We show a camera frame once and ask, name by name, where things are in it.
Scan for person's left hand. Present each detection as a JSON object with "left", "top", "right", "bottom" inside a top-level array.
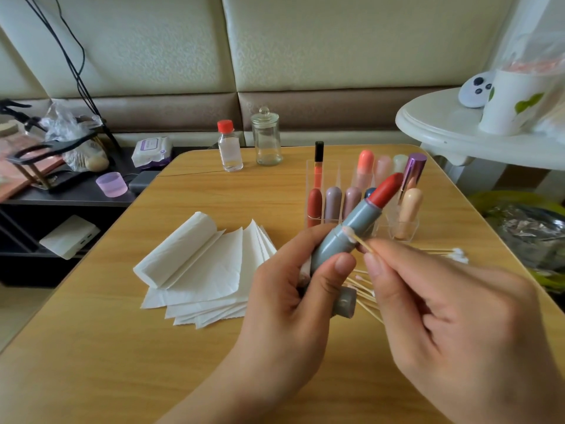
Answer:
[{"left": 228, "top": 223, "right": 358, "bottom": 413}]

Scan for person's right hand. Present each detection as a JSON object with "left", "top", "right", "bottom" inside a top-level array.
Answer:
[{"left": 362, "top": 238, "right": 565, "bottom": 424}]

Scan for grey-blue lipstick cap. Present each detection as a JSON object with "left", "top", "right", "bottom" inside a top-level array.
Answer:
[{"left": 331, "top": 287, "right": 358, "bottom": 319}]

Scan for stack of white tissues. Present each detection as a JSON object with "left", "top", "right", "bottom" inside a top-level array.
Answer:
[{"left": 133, "top": 211, "right": 278, "bottom": 329}]

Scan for red lipstick grey-blue tube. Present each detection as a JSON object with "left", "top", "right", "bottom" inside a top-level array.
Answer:
[{"left": 309, "top": 173, "right": 404, "bottom": 277}]

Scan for red lipstick mauve tube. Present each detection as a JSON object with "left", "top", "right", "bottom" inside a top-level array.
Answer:
[{"left": 323, "top": 186, "right": 344, "bottom": 224}]

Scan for white tissue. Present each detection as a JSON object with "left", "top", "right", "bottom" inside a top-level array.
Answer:
[{"left": 133, "top": 211, "right": 220, "bottom": 290}]

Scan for red lipstick dusty pink tube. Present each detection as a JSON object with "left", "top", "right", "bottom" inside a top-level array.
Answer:
[{"left": 343, "top": 186, "right": 363, "bottom": 217}]

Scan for clear acrylic lipstick organizer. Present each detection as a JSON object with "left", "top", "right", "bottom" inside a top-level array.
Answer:
[{"left": 313, "top": 141, "right": 428, "bottom": 242}]

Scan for person's left forearm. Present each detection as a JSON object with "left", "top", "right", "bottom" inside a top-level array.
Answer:
[{"left": 154, "top": 379, "right": 275, "bottom": 424}]

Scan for yellow-green bin with bag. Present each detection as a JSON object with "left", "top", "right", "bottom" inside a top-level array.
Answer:
[{"left": 472, "top": 191, "right": 565, "bottom": 292}]

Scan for clear bottle red cap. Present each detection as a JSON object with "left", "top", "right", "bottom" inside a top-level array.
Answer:
[{"left": 217, "top": 119, "right": 244, "bottom": 172}]

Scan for glass jar with lid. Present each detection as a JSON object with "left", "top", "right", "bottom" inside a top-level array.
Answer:
[{"left": 251, "top": 107, "right": 284, "bottom": 167}]

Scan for white round side table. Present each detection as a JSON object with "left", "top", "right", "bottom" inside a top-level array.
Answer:
[{"left": 395, "top": 88, "right": 565, "bottom": 170}]

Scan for wet wipes pack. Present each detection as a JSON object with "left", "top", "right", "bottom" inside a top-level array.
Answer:
[{"left": 131, "top": 137, "right": 173, "bottom": 170}]

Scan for small purple plastic cup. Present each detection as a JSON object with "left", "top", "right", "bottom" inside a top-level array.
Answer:
[{"left": 95, "top": 171, "right": 129, "bottom": 198}]

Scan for white mug green leaf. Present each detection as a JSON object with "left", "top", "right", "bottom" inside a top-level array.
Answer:
[{"left": 478, "top": 59, "right": 564, "bottom": 138}]

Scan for white power bank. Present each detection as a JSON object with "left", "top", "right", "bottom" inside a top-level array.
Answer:
[{"left": 39, "top": 214, "right": 101, "bottom": 260}]

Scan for white panda figure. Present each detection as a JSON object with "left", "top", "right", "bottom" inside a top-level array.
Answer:
[{"left": 457, "top": 71, "right": 496, "bottom": 110}]

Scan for black low shelf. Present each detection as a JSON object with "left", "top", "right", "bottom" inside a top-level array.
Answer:
[{"left": 0, "top": 145, "right": 213, "bottom": 288}]

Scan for beige padded backrest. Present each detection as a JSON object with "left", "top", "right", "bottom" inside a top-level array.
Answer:
[{"left": 0, "top": 0, "right": 517, "bottom": 147}]

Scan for crumpled clear plastic bag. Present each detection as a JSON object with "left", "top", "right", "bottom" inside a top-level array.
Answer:
[{"left": 42, "top": 100, "right": 111, "bottom": 175}]

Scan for pink tray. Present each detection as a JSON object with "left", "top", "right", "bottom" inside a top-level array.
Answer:
[{"left": 0, "top": 137, "right": 63, "bottom": 204}]

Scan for black clip tool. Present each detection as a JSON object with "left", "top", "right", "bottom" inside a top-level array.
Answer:
[{"left": 0, "top": 98, "right": 36, "bottom": 129}]

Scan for black cables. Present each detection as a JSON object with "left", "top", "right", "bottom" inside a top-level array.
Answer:
[{"left": 22, "top": 0, "right": 111, "bottom": 147}]

